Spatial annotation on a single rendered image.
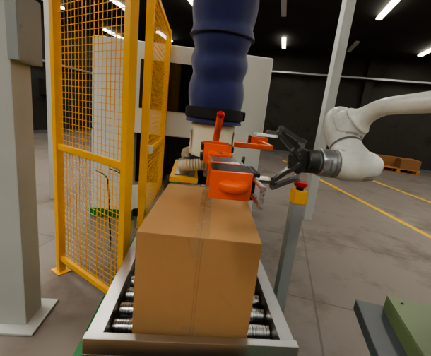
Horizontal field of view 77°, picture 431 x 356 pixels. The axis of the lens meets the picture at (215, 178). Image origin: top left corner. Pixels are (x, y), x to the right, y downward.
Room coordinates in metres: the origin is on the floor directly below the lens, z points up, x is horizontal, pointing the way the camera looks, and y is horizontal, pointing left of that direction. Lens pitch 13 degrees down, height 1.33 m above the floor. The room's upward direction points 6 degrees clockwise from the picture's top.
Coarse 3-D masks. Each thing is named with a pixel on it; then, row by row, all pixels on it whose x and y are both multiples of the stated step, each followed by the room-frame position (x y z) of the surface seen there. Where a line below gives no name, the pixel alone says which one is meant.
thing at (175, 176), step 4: (176, 160) 1.21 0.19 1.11; (176, 164) 1.13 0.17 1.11; (172, 168) 1.04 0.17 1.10; (176, 168) 1.02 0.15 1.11; (172, 172) 0.96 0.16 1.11; (176, 172) 0.95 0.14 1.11; (192, 172) 0.98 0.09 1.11; (196, 172) 1.01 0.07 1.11; (172, 176) 0.91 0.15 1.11; (176, 176) 0.92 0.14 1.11; (180, 176) 0.93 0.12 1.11; (184, 176) 0.93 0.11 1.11; (188, 176) 0.94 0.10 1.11; (192, 176) 0.94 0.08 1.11; (196, 176) 0.95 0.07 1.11; (172, 180) 0.91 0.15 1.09; (176, 180) 0.91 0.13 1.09; (180, 180) 0.91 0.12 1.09; (184, 180) 0.91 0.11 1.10; (188, 180) 0.91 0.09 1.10; (192, 180) 0.92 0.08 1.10; (196, 180) 0.92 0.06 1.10
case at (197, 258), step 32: (192, 192) 1.26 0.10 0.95; (160, 224) 0.85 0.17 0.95; (192, 224) 0.88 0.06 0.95; (224, 224) 0.91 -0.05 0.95; (160, 256) 0.78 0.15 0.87; (192, 256) 0.78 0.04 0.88; (224, 256) 0.79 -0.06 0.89; (256, 256) 0.79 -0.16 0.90; (160, 288) 0.78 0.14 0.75; (192, 288) 0.79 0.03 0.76; (224, 288) 0.79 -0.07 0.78; (160, 320) 0.78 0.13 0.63; (192, 320) 0.79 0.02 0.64; (224, 320) 0.79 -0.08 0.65
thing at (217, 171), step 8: (208, 168) 0.52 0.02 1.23; (216, 168) 0.47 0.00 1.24; (224, 168) 0.48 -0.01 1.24; (232, 168) 0.48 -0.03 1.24; (240, 168) 0.49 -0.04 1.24; (208, 176) 0.52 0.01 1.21; (216, 176) 0.45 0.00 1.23; (224, 176) 0.45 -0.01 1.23; (232, 176) 0.45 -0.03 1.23; (240, 176) 0.45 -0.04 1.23; (248, 176) 0.45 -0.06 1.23; (208, 184) 0.52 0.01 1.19; (216, 184) 0.45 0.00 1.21; (208, 192) 0.45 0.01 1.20; (216, 192) 0.45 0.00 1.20; (224, 192) 0.45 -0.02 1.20; (248, 192) 0.45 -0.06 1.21; (240, 200) 0.45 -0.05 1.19; (248, 200) 0.45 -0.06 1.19
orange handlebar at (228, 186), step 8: (240, 144) 1.13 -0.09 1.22; (248, 144) 1.14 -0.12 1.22; (256, 144) 1.14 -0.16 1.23; (264, 144) 1.23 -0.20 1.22; (208, 152) 0.73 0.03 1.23; (216, 152) 0.74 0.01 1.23; (224, 152) 0.79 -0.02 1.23; (208, 160) 0.74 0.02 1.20; (224, 184) 0.44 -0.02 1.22; (232, 184) 0.44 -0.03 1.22; (240, 184) 0.44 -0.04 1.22; (248, 184) 0.45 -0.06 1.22; (232, 192) 0.44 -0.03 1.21; (240, 192) 0.44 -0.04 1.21
